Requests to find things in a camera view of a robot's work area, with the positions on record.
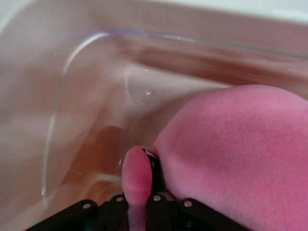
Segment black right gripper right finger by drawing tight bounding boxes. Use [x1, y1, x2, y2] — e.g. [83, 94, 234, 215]
[141, 148, 231, 231]

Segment pink plush toy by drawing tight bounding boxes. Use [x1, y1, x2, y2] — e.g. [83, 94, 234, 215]
[122, 84, 308, 231]

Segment pink translucent plastic box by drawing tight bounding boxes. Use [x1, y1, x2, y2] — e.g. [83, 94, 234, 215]
[0, 0, 308, 231]

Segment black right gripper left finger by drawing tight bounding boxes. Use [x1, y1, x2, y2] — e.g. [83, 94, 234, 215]
[25, 194, 129, 231]

